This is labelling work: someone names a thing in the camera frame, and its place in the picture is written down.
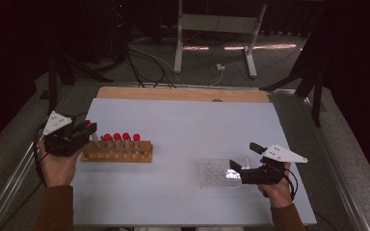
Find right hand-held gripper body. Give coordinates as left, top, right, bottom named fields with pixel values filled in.
left=239, top=143, right=308, bottom=186

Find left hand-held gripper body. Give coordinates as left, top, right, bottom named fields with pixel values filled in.
left=41, top=111, right=90, bottom=158

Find clear plastic tray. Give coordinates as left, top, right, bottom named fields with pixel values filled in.
left=198, top=156, right=251, bottom=189

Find wooden test tube rack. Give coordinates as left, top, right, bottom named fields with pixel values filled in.
left=81, top=140, right=154, bottom=164

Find person's right hand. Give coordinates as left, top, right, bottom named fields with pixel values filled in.
left=257, top=160, right=295, bottom=209

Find person's left hand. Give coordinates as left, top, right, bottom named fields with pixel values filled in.
left=38, top=139, right=84, bottom=189

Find black tripod stand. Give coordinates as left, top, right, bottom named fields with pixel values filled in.
left=259, top=32, right=324, bottom=128
left=46, top=51, right=115, bottom=116

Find white table mat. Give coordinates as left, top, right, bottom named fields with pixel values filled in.
left=71, top=97, right=317, bottom=227

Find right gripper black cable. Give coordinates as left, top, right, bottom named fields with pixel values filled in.
left=278, top=167, right=300, bottom=200

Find aluminium floor rail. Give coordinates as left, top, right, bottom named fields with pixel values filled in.
left=302, top=95, right=370, bottom=231
left=0, top=85, right=75, bottom=231

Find white plug with cable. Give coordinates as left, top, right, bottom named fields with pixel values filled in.
left=209, top=63, right=226, bottom=88

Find black floor cables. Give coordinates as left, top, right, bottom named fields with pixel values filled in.
left=126, top=44, right=178, bottom=90

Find white metal desk frame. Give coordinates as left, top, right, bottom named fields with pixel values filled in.
left=172, top=0, right=268, bottom=79

